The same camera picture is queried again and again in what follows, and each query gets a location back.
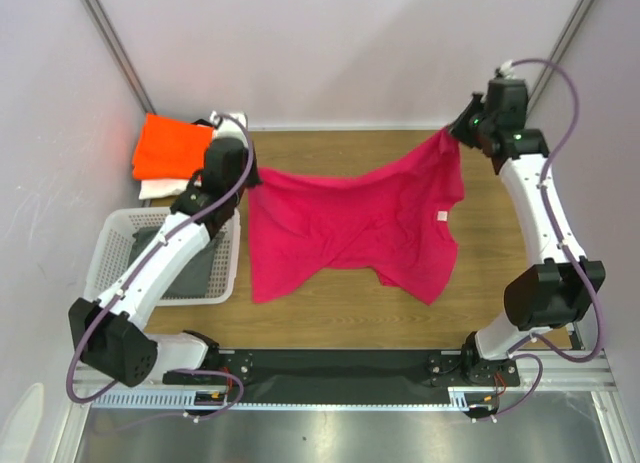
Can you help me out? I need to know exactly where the pink t shirt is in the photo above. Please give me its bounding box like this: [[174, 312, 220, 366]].
[[248, 129, 464, 305]]

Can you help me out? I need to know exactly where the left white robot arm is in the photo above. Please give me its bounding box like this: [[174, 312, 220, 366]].
[[66, 127, 259, 390]]

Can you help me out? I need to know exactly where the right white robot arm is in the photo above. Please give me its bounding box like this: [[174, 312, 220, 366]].
[[449, 76, 605, 385]]

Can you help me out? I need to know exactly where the orange folded t shirt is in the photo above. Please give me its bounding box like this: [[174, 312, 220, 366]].
[[132, 113, 214, 181]]

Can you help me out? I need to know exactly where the white folded t shirt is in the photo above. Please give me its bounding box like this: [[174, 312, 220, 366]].
[[139, 176, 192, 200]]

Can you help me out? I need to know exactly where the white plastic basket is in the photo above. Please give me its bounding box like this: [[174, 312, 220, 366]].
[[83, 207, 241, 307]]

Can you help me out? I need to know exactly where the grey t shirt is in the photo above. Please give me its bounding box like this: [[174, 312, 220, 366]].
[[128, 227, 226, 299]]

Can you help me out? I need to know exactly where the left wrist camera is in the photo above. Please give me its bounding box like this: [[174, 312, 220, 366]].
[[208, 111, 249, 147]]

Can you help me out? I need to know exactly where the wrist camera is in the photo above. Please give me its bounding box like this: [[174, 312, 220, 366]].
[[494, 60, 522, 85], [208, 111, 249, 147]]

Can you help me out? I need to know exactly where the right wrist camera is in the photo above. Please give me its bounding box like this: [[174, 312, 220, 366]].
[[494, 60, 522, 85]]

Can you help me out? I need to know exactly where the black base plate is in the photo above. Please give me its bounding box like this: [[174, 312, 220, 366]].
[[164, 347, 521, 407]]

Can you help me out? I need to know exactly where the white cable duct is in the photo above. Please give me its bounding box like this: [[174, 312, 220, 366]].
[[93, 387, 500, 413]]

